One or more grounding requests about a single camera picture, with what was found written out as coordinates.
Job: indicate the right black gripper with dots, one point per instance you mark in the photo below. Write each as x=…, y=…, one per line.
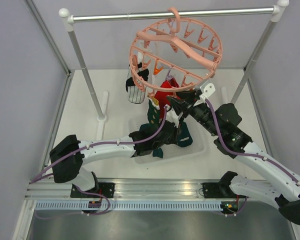
x=180, y=105

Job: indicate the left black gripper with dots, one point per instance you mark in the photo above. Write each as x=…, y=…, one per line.
x=173, y=141

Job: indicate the teal reindeer sock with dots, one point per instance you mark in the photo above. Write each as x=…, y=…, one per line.
x=184, y=138

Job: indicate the green patterned sock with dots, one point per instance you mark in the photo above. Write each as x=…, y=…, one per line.
x=153, y=113

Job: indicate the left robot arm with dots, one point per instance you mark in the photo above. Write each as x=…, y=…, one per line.
x=70, y=155

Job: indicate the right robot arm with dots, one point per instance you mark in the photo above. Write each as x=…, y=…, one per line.
x=232, y=141

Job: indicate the pink round clip hanger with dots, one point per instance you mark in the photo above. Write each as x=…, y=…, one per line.
x=207, y=51

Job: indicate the red sock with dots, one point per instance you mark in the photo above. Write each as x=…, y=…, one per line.
x=162, y=96

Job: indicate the purple clothes peg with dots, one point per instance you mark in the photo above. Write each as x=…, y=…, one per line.
x=171, y=28
x=169, y=76

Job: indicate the white plastic basket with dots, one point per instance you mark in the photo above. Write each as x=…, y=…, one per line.
x=174, y=152

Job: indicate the orange clothes peg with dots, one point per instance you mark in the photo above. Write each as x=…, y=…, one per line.
x=157, y=68

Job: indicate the black white striped sock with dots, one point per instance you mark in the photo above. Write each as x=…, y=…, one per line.
x=135, y=95

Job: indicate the metal clothes rack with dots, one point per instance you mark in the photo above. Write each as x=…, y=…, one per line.
x=276, y=11

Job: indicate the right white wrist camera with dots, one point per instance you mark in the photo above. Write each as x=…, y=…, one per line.
x=205, y=91

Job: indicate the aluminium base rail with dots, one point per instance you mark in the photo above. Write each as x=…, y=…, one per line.
x=138, y=189

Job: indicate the white slotted cable duct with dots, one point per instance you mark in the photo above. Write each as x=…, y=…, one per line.
x=130, y=205

